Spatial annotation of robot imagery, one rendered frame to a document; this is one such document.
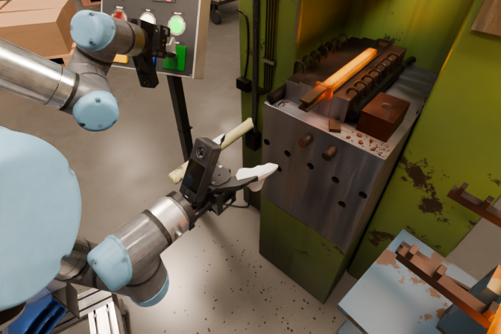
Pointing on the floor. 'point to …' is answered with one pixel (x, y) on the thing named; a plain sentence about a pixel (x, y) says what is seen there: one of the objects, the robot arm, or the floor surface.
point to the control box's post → (180, 114)
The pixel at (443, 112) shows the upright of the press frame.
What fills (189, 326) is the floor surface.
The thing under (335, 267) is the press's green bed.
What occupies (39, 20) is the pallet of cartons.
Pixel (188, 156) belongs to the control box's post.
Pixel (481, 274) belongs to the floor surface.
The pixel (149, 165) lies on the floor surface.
